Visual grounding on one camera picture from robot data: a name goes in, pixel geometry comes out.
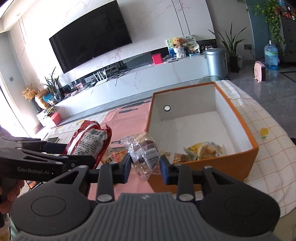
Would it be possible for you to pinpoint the cracker stick snack bag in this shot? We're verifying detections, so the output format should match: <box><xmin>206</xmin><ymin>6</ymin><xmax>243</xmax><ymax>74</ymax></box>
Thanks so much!
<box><xmin>163</xmin><ymin>152</ymin><xmax>191</xmax><ymax>164</ymax></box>

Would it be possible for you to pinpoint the red snack packet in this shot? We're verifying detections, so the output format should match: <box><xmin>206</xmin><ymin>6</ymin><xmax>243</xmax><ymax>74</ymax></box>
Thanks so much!
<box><xmin>63</xmin><ymin>120</ymin><xmax>112</xmax><ymax>169</ymax></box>

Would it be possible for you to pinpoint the yellow chips bag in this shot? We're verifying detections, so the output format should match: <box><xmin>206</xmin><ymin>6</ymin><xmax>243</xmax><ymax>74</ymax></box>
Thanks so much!
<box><xmin>184</xmin><ymin>142</ymin><xmax>227</xmax><ymax>161</ymax></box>

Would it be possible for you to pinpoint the brown round-label snack bag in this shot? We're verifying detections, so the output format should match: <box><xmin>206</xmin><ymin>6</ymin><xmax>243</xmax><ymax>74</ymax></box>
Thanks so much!
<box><xmin>100</xmin><ymin>148</ymin><xmax>127</xmax><ymax>164</ymax></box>

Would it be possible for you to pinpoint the person's left hand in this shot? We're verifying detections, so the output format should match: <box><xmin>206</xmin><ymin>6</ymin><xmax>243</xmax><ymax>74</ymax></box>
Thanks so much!
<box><xmin>0</xmin><ymin>180</ymin><xmax>25</xmax><ymax>214</ymax></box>

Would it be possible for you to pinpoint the red white storage box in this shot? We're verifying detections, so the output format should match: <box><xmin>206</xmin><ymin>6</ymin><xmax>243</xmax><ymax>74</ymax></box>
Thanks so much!
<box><xmin>36</xmin><ymin>106</ymin><xmax>62</xmax><ymax>128</ymax></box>

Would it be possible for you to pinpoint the orange cardboard box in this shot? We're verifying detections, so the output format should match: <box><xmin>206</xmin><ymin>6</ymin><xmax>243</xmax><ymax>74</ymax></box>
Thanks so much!
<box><xmin>146</xmin><ymin>81</ymin><xmax>258</xmax><ymax>181</ymax></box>

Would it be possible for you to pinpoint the brown plush toy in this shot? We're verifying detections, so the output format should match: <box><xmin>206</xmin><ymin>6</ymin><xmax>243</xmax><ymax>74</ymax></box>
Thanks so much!
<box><xmin>35</xmin><ymin>89</ymin><xmax>50</xmax><ymax>109</ymax></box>

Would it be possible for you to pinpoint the dried orange flowers vase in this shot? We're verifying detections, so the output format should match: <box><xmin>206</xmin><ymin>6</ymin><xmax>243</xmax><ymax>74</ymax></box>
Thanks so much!
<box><xmin>22</xmin><ymin>85</ymin><xmax>42</xmax><ymax>113</ymax></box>

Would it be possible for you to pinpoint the pink bottle-print mat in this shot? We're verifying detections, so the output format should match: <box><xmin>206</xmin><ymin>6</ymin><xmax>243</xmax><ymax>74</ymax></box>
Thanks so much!
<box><xmin>100</xmin><ymin>99</ymin><xmax>153</xmax><ymax>199</ymax></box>

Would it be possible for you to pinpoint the small green plant vase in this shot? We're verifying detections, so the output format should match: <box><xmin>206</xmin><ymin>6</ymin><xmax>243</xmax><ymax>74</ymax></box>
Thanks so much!
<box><xmin>43</xmin><ymin>67</ymin><xmax>62</xmax><ymax>103</ymax></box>

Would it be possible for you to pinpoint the white wifi router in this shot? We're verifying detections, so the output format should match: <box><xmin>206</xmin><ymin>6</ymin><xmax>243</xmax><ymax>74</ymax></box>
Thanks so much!
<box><xmin>93</xmin><ymin>69</ymin><xmax>108</xmax><ymax>86</ymax></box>

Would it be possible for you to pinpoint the lemon checkered tablecloth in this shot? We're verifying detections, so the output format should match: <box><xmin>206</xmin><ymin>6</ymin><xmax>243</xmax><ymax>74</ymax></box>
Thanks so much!
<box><xmin>49</xmin><ymin>80</ymin><xmax>295</xmax><ymax>216</ymax></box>

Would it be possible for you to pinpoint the white tv console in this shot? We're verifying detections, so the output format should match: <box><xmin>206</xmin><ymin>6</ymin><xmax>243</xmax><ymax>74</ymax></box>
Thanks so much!
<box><xmin>55</xmin><ymin>55</ymin><xmax>209</xmax><ymax>119</ymax></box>

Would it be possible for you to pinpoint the red box on console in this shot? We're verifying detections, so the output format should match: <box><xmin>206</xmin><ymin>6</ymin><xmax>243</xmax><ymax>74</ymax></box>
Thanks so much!
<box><xmin>152</xmin><ymin>53</ymin><xmax>163</xmax><ymax>65</ymax></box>

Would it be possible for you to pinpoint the silver trash can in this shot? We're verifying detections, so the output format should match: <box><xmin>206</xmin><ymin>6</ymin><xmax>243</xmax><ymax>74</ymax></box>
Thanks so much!
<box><xmin>205</xmin><ymin>48</ymin><xmax>228</xmax><ymax>80</ymax></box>

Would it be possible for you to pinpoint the potted long-leaf plant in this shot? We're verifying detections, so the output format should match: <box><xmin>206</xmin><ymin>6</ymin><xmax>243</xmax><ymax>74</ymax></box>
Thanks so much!
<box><xmin>208</xmin><ymin>23</ymin><xmax>247</xmax><ymax>73</ymax></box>

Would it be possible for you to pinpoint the pink small heater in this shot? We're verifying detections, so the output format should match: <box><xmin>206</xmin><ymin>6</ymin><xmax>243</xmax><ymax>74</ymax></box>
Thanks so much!
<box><xmin>254</xmin><ymin>61</ymin><xmax>267</xmax><ymax>82</ymax></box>

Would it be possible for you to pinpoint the teddy bear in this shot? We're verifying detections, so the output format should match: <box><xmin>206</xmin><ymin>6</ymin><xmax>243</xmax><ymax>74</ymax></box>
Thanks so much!
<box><xmin>173</xmin><ymin>37</ymin><xmax>188</xmax><ymax>59</ymax></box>

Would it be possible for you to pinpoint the blue water jug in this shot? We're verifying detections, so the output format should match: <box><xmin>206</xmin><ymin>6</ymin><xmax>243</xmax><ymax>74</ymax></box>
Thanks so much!
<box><xmin>264</xmin><ymin>40</ymin><xmax>278</xmax><ymax>70</ymax></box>

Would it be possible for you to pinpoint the dark grey cabinet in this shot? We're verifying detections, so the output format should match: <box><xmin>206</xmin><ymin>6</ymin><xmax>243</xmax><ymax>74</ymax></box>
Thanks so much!
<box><xmin>279</xmin><ymin>16</ymin><xmax>295</xmax><ymax>67</ymax></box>

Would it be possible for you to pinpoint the hanging green vine plant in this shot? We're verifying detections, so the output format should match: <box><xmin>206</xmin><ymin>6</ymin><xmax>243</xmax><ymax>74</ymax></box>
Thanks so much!
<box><xmin>240</xmin><ymin>1</ymin><xmax>285</xmax><ymax>59</ymax></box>

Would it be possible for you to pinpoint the black wall television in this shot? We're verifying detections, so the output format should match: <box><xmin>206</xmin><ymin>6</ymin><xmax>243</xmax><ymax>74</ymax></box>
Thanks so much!
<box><xmin>49</xmin><ymin>1</ymin><xmax>132</xmax><ymax>73</ymax></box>

